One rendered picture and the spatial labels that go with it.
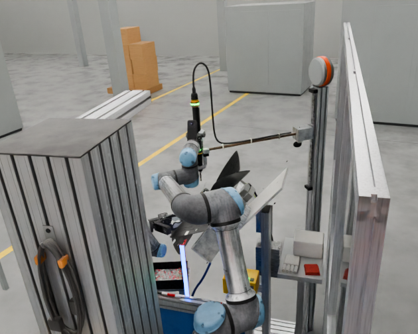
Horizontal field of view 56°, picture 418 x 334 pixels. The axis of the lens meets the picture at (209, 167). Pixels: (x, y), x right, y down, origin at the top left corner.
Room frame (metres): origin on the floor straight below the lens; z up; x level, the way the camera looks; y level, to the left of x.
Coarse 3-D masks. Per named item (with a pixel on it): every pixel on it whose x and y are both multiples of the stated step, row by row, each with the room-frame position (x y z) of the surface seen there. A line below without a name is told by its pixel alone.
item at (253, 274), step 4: (248, 272) 1.50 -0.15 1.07; (252, 272) 1.50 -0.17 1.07; (256, 272) 1.50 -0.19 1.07; (224, 276) 1.49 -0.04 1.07; (248, 276) 1.48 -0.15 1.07; (252, 276) 1.47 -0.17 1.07; (256, 276) 1.47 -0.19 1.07; (224, 280) 1.47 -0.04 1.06; (256, 280) 1.45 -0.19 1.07; (224, 284) 1.47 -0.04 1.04; (252, 284) 1.43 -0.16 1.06; (256, 284) 1.44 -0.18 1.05; (224, 288) 1.47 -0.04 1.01; (256, 288) 1.44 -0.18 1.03; (224, 292) 1.47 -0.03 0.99; (256, 292) 1.44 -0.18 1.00
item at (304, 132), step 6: (294, 126) 2.13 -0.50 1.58; (300, 126) 2.12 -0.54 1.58; (306, 126) 2.11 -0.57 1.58; (312, 126) 2.10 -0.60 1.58; (294, 132) 2.11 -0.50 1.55; (300, 132) 2.06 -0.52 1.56; (306, 132) 2.07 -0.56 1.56; (312, 132) 2.09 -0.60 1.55; (294, 138) 2.11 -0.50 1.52; (300, 138) 2.06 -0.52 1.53; (306, 138) 2.08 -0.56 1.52; (312, 138) 2.09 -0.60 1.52
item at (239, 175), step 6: (234, 174) 1.85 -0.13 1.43; (240, 174) 1.89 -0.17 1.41; (246, 174) 1.92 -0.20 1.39; (222, 180) 1.85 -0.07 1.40; (228, 180) 1.89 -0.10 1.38; (234, 180) 1.91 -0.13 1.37; (240, 180) 1.94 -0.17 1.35; (216, 186) 1.90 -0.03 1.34; (222, 186) 1.92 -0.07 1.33; (228, 186) 1.94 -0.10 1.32
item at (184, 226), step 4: (180, 224) 1.82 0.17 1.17; (184, 224) 1.80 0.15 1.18; (188, 224) 1.79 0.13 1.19; (192, 224) 1.78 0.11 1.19; (204, 224) 1.76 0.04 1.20; (176, 228) 1.80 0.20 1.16; (180, 228) 1.78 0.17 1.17; (184, 228) 1.76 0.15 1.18; (188, 228) 1.75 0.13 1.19; (192, 228) 1.74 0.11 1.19; (196, 228) 1.73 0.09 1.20; (200, 228) 1.71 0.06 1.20; (204, 228) 1.70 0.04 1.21; (176, 232) 1.75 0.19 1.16; (180, 232) 1.74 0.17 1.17; (184, 232) 1.72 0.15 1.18; (188, 232) 1.71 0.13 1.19; (192, 232) 1.69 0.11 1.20; (196, 232) 1.68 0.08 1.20; (200, 232) 1.67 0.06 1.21; (172, 236) 1.74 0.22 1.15; (176, 236) 1.72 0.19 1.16; (180, 236) 1.70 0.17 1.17
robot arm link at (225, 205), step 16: (208, 192) 1.27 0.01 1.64; (224, 192) 1.27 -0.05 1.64; (208, 208) 1.21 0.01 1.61; (224, 208) 1.23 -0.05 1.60; (240, 208) 1.24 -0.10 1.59; (224, 224) 1.20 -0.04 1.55; (224, 240) 1.20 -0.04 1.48; (240, 240) 1.22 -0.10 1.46; (224, 256) 1.18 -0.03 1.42; (240, 256) 1.18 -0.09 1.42; (224, 272) 1.17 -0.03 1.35; (240, 272) 1.15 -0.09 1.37; (240, 288) 1.12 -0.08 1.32; (240, 304) 1.09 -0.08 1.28; (256, 304) 1.10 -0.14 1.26; (240, 320) 1.06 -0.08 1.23; (256, 320) 1.07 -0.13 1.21
